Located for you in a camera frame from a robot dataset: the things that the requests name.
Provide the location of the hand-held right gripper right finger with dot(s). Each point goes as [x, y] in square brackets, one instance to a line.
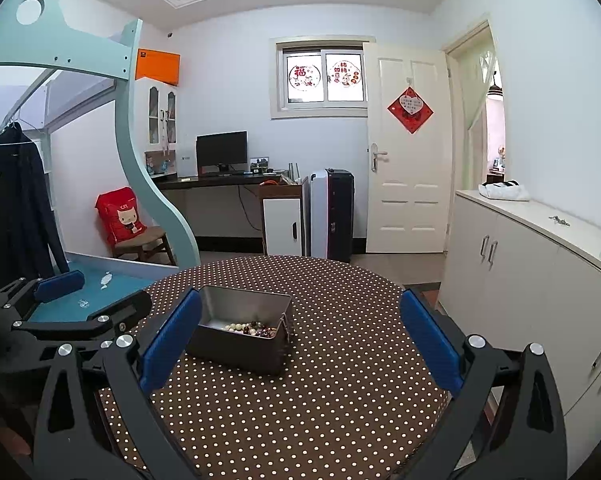
[430, 340]

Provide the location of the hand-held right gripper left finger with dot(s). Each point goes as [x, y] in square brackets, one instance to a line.
[173, 340]

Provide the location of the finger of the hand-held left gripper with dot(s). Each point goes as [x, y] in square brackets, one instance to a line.
[110, 317]
[60, 284]

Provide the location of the dark grey metal box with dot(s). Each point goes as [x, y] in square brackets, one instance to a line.
[240, 350]

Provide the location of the blue candy print blanket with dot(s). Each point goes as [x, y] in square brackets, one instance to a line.
[110, 280]

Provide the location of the dark hanging jacket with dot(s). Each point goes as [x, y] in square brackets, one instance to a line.
[20, 200]

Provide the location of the wooden chair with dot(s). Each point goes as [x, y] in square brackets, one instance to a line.
[150, 242]

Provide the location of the red cat print bag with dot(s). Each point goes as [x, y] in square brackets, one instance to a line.
[123, 215]

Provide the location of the long white sideboard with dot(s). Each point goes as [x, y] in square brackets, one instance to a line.
[525, 280]

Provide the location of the brown polka dot tablecloth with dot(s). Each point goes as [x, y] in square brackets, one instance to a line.
[305, 385]

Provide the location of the black suitcase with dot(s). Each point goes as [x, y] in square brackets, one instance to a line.
[341, 215]

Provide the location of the cream panel door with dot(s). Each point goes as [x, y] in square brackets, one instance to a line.
[410, 185]

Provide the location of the small white cabinet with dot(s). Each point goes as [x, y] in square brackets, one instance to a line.
[280, 225]

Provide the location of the dark wooden desk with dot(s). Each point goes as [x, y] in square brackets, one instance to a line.
[215, 182]

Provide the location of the white bag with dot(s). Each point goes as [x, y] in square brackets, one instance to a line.
[503, 191]

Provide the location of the white air purifier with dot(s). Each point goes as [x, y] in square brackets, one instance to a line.
[318, 215]

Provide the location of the white box on desk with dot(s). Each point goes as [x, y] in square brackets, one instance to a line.
[187, 165]

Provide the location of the bunch of keys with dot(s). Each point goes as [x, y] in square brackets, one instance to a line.
[558, 220]

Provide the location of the white glass door cabinet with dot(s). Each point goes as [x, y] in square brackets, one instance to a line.
[155, 125]

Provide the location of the black computer monitor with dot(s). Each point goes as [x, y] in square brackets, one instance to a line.
[221, 152]

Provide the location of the red diamond door decoration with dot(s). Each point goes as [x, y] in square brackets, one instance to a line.
[410, 109]

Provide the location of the orange cardboard box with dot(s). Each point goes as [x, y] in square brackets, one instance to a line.
[158, 66]

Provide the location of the hanging ceiling lamp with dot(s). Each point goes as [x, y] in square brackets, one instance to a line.
[495, 87]

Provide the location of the red round window sticker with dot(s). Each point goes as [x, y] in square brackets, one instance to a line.
[304, 76]
[344, 74]

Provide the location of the window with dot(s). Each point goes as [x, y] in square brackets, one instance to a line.
[323, 77]

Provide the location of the teal bed frame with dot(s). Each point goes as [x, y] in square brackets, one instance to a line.
[140, 170]

